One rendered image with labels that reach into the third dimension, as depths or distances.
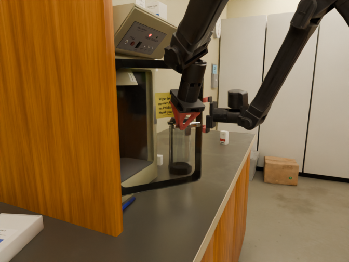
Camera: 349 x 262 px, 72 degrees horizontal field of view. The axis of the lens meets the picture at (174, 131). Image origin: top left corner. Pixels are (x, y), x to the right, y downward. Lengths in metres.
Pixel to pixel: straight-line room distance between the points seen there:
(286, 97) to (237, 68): 0.79
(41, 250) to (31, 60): 0.47
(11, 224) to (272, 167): 3.07
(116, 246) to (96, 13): 0.53
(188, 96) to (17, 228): 0.53
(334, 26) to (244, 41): 1.06
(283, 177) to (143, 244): 2.97
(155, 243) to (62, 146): 0.34
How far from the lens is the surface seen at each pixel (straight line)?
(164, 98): 0.73
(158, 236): 0.68
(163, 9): 0.86
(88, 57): 0.60
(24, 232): 0.72
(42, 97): 0.72
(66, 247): 0.69
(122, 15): 0.66
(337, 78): 3.69
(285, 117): 3.67
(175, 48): 0.57
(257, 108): 0.86
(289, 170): 3.47
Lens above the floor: 1.33
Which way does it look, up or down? 12 degrees down
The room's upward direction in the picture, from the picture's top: straight up
